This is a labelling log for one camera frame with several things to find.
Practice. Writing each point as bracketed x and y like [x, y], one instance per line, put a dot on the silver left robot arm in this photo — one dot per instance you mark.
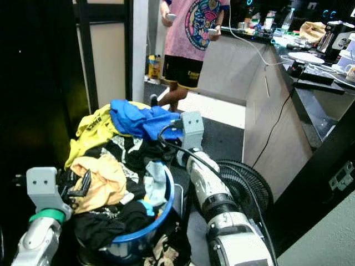
[40, 241]

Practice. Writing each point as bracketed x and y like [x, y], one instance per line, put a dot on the tan orange garment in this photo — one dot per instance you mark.
[105, 183]

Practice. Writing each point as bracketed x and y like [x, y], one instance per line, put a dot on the pale grey blue garment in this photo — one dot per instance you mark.
[155, 183]

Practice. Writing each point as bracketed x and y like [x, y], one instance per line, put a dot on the plain black garment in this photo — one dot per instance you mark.
[108, 224]

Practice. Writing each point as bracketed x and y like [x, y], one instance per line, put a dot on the blue cloth garment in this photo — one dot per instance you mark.
[141, 119]

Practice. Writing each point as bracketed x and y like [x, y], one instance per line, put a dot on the yellow printed garment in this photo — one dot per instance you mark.
[89, 133]

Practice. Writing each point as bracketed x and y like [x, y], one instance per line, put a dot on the black white patterned garment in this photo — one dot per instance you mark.
[127, 152]

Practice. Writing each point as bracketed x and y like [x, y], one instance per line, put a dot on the blue plastic laundry basin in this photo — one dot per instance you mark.
[144, 238]

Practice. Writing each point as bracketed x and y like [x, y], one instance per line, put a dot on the black floor fan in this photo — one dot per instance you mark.
[252, 185]

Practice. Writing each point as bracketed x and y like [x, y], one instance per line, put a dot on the yellow box on floor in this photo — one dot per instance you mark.
[153, 66]

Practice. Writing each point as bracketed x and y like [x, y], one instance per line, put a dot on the grey counter with black top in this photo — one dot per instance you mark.
[272, 127]

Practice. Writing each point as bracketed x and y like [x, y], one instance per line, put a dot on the dark cloth with beige print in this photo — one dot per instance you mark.
[166, 252]

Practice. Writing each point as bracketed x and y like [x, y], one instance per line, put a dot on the person in pink shirt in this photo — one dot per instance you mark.
[191, 39]

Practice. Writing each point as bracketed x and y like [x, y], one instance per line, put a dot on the dark door with beige panel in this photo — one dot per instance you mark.
[108, 55]

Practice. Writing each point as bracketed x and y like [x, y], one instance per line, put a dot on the small black round device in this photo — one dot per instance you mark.
[297, 68]

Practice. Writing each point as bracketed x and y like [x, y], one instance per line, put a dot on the white round plate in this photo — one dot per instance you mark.
[306, 57]

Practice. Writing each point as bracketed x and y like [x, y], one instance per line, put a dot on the metal door latch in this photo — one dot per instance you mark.
[343, 176]

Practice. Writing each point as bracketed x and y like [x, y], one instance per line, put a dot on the clear plastic bottle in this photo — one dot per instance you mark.
[288, 20]

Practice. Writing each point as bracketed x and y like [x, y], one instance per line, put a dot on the tan paper bag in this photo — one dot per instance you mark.
[312, 30]

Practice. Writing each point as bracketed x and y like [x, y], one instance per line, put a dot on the white mug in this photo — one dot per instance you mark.
[350, 72]

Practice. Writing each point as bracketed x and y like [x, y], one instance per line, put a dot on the black kettle appliance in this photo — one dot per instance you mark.
[337, 36]

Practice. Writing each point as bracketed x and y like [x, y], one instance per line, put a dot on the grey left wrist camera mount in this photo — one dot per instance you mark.
[43, 188]

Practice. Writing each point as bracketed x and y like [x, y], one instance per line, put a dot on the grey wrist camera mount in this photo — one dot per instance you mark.
[43, 188]
[193, 130]

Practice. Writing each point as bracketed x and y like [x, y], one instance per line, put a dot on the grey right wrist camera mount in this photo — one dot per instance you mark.
[193, 130]

